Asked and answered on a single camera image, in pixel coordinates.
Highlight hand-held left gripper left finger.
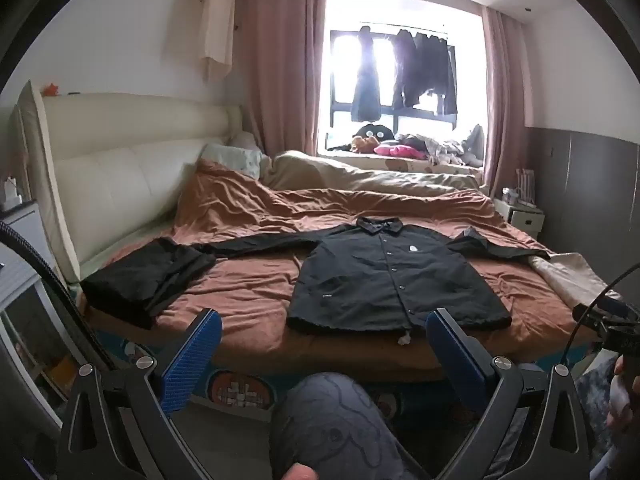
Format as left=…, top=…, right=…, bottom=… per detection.
left=59, top=307, right=224, bottom=480

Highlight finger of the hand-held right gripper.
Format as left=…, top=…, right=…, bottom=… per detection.
left=572, top=296, right=632, bottom=332

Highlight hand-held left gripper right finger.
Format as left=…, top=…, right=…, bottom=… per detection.
left=426, top=307, right=592, bottom=480

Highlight black button shirt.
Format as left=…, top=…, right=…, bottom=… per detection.
left=192, top=216, right=552, bottom=347

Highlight folded black clothes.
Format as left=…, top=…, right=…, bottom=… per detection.
left=80, top=237, right=218, bottom=331

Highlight pile of clothes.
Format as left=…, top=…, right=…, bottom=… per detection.
left=395, top=124, right=487, bottom=167

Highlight person's right hand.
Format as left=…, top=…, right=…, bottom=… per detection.
left=606, top=354, right=640, bottom=431

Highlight person's left hand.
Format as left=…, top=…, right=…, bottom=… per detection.
left=279, top=462, right=321, bottom=480

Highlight white nightstand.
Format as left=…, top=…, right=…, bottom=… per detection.
left=504, top=199, right=547, bottom=242

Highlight bed with rust-coloured cover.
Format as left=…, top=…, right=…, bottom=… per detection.
left=75, top=157, right=618, bottom=363

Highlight white glass cabinet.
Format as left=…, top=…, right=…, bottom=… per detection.
left=0, top=199, right=101, bottom=433

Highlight beige duvet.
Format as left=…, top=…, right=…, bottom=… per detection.
left=262, top=150, right=490, bottom=197

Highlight white patterned pillow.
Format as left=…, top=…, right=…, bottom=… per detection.
left=200, top=132, right=264, bottom=179

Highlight cream padded headboard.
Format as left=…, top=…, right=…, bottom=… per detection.
left=16, top=80, right=261, bottom=286

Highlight pink plush toy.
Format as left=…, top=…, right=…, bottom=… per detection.
left=374, top=142, right=427, bottom=161

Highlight pink curtain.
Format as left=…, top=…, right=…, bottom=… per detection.
left=479, top=7, right=532, bottom=200
left=235, top=0, right=328, bottom=157

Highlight black penguin plush toy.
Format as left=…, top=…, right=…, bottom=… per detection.
left=352, top=121, right=397, bottom=144

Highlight white tissue box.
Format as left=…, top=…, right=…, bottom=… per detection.
left=0, top=176, right=24, bottom=212

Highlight beige hanging cloth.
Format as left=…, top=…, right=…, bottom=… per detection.
left=200, top=0, right=236, bottom=82

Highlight window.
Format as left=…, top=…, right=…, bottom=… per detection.
left=316, top=0, right=487, bottom=160

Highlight thin black cable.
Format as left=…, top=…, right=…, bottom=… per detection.
left=562, top=260, right=640, bottom=378

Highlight thick black cable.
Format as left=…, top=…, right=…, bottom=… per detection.
left=0, top=220, right=108, bottom=368

